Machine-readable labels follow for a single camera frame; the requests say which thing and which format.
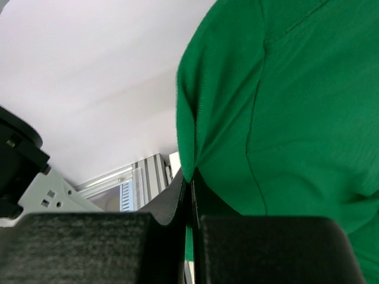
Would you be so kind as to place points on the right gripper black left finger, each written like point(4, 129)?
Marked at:
point(63, 238)

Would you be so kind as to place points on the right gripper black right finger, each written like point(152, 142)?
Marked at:
point(232, 248)

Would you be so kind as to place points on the green t shirt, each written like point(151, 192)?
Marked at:
point(277, 108)

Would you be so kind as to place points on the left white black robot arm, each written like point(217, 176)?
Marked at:
point(29, 185)

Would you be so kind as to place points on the white slotted cable duct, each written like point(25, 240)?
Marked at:
point(126, 196)

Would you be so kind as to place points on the aluminium rail frame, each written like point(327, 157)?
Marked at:
point(150, 177)

